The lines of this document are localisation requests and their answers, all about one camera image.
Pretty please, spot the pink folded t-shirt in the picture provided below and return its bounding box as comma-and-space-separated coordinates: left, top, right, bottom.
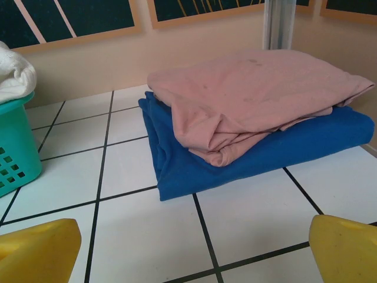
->
146, 48, 375, 167

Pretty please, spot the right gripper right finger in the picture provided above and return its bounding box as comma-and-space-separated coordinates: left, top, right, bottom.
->
309, 214, 377, 283

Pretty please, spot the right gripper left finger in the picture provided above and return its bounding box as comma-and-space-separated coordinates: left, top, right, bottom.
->
0, 218, 82, 283

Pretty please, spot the blue folded t-shirt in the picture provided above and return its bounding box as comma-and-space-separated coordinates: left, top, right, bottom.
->
138, 90, 375, 202

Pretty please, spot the aluminium frame post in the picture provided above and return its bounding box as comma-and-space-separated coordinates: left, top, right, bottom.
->
263, 0, 296, 51

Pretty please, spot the teal plastic laundry basket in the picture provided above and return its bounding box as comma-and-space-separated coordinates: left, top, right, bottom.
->
0, 91, 43, 198

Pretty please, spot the white crumpled t-shirt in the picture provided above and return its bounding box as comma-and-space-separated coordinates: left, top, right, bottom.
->
0, 40, 38, 104

